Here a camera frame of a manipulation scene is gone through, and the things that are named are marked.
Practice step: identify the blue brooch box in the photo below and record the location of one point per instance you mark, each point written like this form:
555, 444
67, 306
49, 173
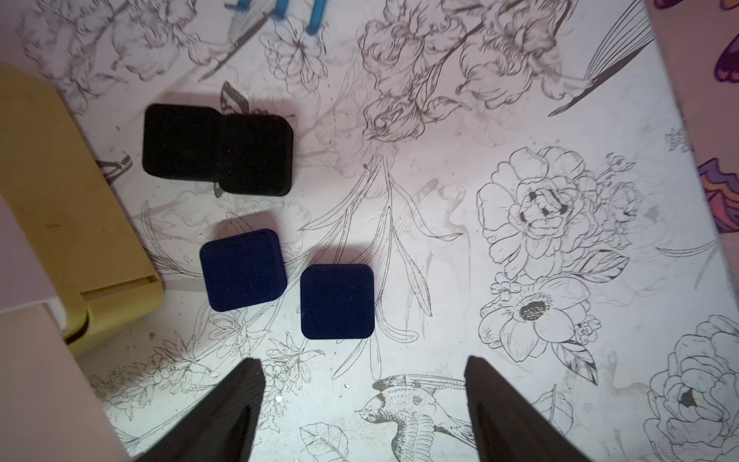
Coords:
243, 270
337, 302

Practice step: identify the blue yellow garden fork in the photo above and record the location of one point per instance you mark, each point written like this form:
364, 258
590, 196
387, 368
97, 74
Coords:
248, 15

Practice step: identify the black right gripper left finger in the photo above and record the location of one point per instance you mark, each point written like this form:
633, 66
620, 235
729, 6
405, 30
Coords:
222, 426

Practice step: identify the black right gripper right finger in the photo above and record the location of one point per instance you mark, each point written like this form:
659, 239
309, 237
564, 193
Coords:
506, 427

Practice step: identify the black brooch box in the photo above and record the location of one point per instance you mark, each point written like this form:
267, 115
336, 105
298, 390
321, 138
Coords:
180, 142
256, 154

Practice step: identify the black brooch box far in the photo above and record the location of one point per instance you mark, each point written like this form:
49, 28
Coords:
180, 142

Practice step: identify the green drawer cabinet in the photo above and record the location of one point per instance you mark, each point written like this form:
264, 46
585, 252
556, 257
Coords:
73, 273

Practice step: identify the black brooch box near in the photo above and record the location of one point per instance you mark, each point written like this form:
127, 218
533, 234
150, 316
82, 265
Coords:
256, 154

